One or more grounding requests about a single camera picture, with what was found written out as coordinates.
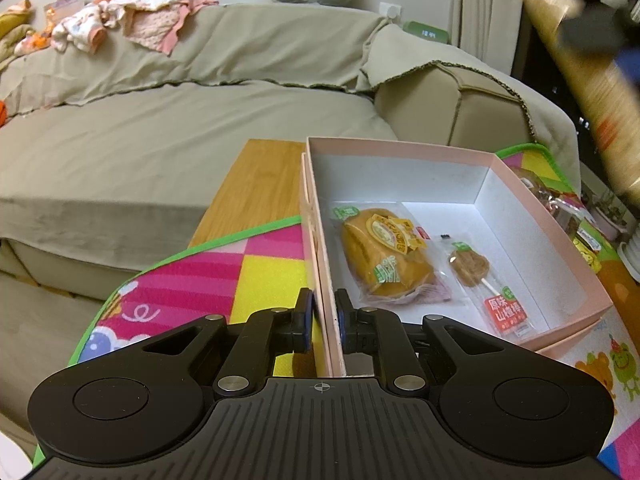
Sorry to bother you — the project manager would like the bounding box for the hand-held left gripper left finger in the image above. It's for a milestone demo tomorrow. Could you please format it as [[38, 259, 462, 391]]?
[[141, 287, 317, 397]]

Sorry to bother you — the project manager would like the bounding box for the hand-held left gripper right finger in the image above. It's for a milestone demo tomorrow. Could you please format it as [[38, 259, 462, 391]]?
[[334, 288, 506, 398]]

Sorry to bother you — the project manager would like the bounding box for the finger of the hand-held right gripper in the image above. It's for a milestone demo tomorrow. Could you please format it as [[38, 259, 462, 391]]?
[[559, 4, 640, 86]]

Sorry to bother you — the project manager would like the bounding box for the packaged yellow bread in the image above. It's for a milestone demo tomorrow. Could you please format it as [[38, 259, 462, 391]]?
[[331, 203, 451, 306]]

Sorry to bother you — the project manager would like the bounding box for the tan snack packet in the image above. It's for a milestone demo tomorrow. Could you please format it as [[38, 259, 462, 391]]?
[[520, 0, 640, 201]]

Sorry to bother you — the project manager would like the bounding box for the pink cardboard box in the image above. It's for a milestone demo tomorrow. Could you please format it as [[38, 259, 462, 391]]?
[[300, 136, 615, 378]]

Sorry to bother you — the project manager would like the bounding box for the packaged hawthorn lollipop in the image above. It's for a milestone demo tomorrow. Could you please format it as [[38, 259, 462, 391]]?
[[434, 234, 531, 337]]

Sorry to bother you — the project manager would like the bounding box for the clear packet of brown snacks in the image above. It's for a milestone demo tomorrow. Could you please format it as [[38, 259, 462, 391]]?
[[542, 190, 593, 236]]

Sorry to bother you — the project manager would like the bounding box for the yellow cheese stick packet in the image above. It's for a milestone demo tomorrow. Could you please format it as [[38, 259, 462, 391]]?
[[570, 227, 606, 275]]

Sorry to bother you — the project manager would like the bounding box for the colourful cartoon play mat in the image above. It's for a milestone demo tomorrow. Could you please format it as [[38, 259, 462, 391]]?
[[30, 144, 640, 480]]

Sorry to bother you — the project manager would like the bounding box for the beige curtain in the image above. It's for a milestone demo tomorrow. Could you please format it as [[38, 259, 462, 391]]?
[[447, 0, 531, 78]]

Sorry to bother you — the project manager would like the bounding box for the wooden table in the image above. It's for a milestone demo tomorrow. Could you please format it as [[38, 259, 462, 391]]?
[[187, 139, 308, 248]]

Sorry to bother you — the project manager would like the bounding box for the brown snack packet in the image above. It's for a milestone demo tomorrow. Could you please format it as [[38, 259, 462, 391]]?
[[517, 166, 551, 201]]

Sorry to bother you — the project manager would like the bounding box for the green digital clock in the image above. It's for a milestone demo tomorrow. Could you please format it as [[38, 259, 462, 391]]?
[[402, 21, 451, 45]]

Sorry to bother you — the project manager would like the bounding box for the beige fringed sofa throw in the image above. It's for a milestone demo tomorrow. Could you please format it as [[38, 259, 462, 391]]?
[[357, 22, 581, 176], [0, 2, 391, 111]]

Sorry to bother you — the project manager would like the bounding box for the beige sofa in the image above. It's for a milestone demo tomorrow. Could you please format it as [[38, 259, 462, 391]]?
[[0, 2, 581, 301]]

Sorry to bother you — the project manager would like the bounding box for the pink floral baby garment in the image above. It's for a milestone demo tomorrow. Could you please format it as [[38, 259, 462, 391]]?
[[120, 0, 221, 57]]

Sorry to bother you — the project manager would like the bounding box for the white orange baby garment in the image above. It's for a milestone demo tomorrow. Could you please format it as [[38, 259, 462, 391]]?
[[50, 2, 110, 55]]

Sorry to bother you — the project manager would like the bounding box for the olive cushion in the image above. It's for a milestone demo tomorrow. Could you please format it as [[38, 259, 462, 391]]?
[[0, 10, 31, 61]]

